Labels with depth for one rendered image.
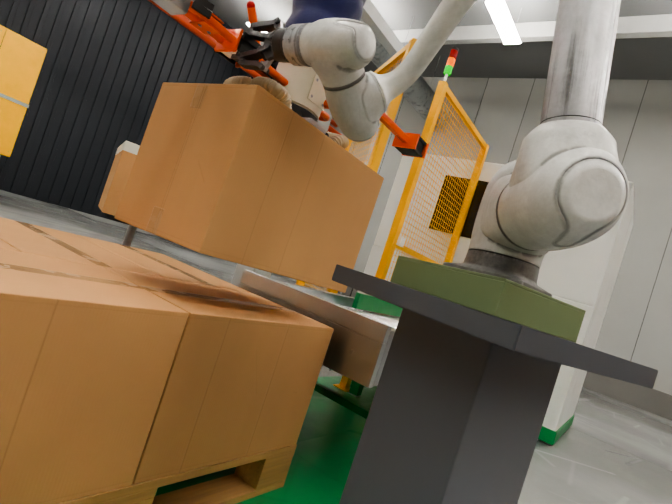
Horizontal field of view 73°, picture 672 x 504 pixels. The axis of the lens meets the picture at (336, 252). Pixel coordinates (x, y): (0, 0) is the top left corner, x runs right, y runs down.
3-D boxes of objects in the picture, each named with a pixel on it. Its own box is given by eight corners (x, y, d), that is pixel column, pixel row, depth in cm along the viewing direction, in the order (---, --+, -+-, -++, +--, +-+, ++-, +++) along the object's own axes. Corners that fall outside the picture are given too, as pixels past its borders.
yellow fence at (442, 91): (406, 379, 388) (482, 147, 393) (417, 384, 382) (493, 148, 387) (332, 385, 292) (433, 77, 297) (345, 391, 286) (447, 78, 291)
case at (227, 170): (263, 262, 172) (297, 163, 174) (345, 293, 148) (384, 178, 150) (113, 218, 124) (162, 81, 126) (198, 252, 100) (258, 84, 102)
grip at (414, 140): (402, 155, 155) (406, 141, 155) (424, 158, 150) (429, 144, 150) (391, 145, 148) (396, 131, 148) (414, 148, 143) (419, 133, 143)
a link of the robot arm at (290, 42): (293, 52, 99) (273, 52, 102) (317, 74, 106) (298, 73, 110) (306, 13, 99) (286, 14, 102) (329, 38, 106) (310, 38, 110)
